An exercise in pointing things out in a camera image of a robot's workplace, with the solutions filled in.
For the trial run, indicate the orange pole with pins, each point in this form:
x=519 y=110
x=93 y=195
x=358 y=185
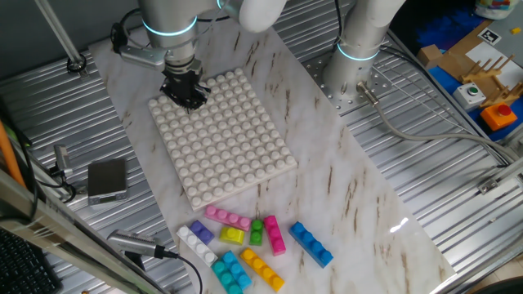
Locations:
x=8 y=155

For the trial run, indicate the green two-stud block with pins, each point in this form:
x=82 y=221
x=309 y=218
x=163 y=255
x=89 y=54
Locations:
x=256 y=233

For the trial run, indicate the orange four-stud block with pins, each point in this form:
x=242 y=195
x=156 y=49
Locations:
x=262 y=269

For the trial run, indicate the metal corner bracket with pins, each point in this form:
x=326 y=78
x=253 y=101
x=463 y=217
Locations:
x=488 y=186

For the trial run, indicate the light pink four-stud block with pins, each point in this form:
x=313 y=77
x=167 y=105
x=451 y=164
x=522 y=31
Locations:
x=226 y=217

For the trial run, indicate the white studded baseplate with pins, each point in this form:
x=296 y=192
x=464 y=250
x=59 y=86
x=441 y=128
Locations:
x=229 y=155

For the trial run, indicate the brown cardboard sheet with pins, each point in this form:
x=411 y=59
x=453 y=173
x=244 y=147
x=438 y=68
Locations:
x=457 y=57

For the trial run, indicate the orange emergency stop button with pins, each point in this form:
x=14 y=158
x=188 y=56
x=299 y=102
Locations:
x=498 y=117

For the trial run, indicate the small cardboard box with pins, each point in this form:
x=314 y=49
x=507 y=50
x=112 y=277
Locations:
x=429 y=56

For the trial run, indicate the white marble pattern board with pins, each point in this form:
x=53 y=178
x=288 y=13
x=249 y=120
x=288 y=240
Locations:
x=347 y=183

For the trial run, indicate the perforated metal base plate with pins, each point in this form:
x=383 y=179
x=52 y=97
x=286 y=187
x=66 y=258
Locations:
x=382 y=83

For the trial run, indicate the black camera stand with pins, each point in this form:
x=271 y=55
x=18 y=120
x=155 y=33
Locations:
x=135 y=261

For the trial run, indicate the grey green-button box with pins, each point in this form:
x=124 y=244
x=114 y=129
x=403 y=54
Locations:
x=469 y=96

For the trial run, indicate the black white marker tag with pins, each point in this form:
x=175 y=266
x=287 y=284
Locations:
x=489 y=36

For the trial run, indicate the teal four-stud block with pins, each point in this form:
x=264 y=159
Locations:
x=224 y=277

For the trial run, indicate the black keyboard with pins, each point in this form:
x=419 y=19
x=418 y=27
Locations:
x=20 y=269

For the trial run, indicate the light blue three-stud block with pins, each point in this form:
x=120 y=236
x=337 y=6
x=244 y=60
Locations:
x=238 y=271

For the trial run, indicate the silver digital scale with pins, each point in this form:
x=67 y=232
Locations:
x=107 y=177

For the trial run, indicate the small yellow brick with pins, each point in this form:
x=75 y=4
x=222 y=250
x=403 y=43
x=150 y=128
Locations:
x=515 y=30

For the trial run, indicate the clear plastic container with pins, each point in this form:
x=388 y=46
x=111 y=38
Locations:
x=494 y=8

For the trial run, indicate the white four-stud block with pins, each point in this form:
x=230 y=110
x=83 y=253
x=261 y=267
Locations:
x=196 y=245

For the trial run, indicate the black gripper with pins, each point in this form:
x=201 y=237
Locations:
x=184 y=81

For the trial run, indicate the white paper sheet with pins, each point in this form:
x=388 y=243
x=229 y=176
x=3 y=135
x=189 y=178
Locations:
x=480 y=53

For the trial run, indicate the wooden peg rack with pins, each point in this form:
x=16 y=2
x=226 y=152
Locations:
x=482 y=73

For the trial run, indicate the purple two-stud block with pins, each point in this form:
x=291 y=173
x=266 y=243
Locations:
x=201 y=232

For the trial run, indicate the silver ribbed camera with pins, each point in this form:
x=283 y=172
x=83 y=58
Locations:
x=130 y=242

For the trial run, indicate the yellow two-stud block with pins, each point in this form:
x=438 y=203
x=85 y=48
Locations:
x=231 y=235

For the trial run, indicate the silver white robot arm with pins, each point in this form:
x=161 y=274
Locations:
x=359 y=32

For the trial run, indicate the small silver camera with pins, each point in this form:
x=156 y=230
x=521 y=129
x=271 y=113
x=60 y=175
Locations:
x=62 y=157

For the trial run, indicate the aluminium frame beam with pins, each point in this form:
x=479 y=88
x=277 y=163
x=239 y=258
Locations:
x=61 y=237

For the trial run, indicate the grey board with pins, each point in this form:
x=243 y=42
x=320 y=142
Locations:
x=510 y=49

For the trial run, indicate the magenta three-stud block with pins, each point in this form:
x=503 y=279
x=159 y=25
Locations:
x=274 y=237

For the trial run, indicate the blue four-stud block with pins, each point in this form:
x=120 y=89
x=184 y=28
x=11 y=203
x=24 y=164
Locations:
x=311 y=244

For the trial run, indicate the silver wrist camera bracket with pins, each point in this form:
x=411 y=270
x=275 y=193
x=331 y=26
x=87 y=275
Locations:
x=143 y=57

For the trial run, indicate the metal stand pole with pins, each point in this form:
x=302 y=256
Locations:
x=57 y=28

